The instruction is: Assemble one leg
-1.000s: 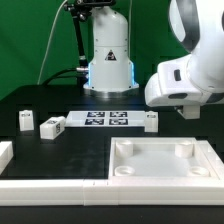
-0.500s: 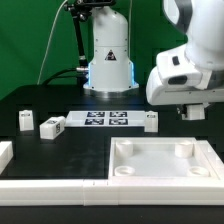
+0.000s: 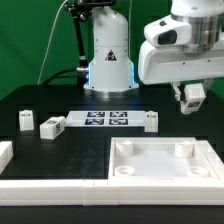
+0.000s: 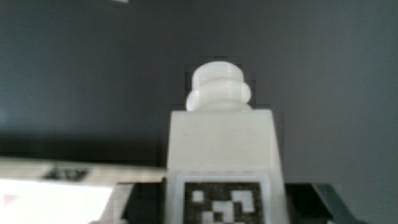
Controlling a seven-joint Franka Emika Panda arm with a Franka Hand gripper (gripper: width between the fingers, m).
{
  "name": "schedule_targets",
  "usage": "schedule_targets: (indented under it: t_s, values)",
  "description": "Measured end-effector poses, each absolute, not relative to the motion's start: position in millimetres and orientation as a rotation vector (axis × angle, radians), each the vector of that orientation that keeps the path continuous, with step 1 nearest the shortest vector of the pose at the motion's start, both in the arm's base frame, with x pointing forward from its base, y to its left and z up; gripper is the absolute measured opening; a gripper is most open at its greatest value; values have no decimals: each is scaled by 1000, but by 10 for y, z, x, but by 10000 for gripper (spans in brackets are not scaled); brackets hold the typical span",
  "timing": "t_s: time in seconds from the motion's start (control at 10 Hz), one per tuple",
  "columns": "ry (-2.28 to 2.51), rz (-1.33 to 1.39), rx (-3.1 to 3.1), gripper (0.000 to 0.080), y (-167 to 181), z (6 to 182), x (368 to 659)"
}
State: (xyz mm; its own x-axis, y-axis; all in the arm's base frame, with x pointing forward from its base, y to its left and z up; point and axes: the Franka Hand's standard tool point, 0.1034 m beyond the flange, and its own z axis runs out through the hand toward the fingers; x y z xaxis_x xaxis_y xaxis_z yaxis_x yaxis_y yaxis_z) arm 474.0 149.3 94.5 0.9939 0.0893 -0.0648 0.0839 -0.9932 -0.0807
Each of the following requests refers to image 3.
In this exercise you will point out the white front fence wall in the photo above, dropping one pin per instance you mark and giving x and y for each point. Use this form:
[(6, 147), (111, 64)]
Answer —
[(109, 192)]

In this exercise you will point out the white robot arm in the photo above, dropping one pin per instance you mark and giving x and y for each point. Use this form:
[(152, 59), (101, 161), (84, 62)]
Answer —
[(185, 45)]

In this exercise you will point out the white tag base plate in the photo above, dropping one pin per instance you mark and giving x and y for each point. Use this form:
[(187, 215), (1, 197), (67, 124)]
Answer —
[(105, 118)]

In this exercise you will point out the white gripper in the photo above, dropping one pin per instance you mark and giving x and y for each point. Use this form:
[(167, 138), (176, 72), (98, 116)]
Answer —
[(162, 58)]

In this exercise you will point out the white left fence piece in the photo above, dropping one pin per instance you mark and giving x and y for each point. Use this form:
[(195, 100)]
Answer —
[(6, 154)]

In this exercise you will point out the white fence piece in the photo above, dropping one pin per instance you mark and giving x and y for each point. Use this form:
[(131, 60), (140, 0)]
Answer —
[(215, 164), (6, 154)]

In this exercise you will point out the white right fence piece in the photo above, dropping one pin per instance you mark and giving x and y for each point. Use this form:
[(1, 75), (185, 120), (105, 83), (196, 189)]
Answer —
[(215, 164)]

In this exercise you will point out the white square table top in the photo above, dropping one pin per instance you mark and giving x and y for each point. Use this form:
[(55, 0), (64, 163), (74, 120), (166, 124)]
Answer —
[(157, 158)]

